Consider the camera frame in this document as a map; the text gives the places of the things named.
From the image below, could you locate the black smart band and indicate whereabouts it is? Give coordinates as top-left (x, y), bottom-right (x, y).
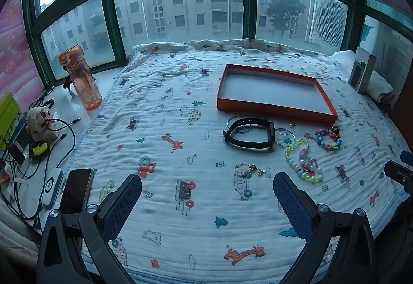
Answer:
top-left (222, 118), bottom-right (276, 153)

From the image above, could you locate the white air conditioner unit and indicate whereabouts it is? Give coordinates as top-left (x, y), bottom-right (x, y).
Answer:
top-left (309, 0), bottom-right (349, 50)

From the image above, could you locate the green window frame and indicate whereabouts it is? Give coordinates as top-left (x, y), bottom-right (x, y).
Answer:
top-left (19, 0), bottom-right (413, 91)

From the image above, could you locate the white plush toy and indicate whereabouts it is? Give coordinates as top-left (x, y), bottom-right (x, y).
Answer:
top-left (26, 106), bottom-right (55, 143)

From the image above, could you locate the white power bank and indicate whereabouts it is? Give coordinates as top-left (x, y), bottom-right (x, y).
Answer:
top-left (40, 167), bottom-right (64, 207)

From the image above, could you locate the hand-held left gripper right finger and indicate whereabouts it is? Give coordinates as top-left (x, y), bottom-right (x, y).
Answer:
top-left (273, 172), bottom-right (376, 284)

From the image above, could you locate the green and pearl bead bracelet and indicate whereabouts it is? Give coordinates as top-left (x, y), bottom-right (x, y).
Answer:
top-left (285, 138), bottom-right (323, 184)

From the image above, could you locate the green patterned box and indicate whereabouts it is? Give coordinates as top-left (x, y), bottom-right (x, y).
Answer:
top-left (0, 92), bottom-right (28, 156)

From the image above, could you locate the tree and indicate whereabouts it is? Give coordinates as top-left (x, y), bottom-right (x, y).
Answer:
top-left (265, 0), bottom-right (306, 37)

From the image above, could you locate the yellow and black gadget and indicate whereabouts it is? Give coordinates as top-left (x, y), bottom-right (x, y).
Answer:
top-left (29, 141), bottom-right (50, 161)

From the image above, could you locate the orange shallow box tray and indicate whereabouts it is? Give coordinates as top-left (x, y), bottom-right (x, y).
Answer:
top-left (216, 64), bottom-right (339, 121)

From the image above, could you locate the apartment building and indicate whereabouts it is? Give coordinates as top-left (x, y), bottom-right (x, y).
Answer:
top-left (40, 0), bottom-right (315, 69)

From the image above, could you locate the black cable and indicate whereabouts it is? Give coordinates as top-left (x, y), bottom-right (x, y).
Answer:
top-left (13, 117), bottom-right (80, 180)

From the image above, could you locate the silver hoop earring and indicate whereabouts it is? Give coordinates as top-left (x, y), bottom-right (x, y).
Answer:
top-left (274, 128), bottom-right (296, 148)

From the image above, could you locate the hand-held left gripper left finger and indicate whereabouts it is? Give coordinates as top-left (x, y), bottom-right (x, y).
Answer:
top-left (36, 173), bottom-right (143, 284)

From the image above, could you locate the rolled white towel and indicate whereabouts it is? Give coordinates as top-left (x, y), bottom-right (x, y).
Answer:
top-left (332, 50), bottom-right (396, 108)

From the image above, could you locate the silver chain charm bracelet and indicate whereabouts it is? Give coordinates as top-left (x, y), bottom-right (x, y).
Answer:
top-left (234, 164), bottom-right (272, 178)

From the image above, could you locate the white product box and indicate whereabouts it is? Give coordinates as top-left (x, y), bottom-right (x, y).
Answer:
top-left (348, 47), bottom-right (377, 94)

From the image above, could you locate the large silver bangle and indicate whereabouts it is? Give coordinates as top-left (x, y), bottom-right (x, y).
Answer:
top-left (227, 116), bottom-right (256, 134)

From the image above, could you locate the orange water bottle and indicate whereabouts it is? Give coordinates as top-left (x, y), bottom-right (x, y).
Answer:
top-left (58, 44), bottom-right (103, 111)

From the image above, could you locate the black smartphone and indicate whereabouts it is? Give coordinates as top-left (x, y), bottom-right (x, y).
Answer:
top-left (59, 168), bottom-right (95, 217)

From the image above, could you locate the colourful candy bead bracelet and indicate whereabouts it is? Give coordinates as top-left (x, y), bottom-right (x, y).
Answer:
top-left (314, 127), bottom-right (343, 153)

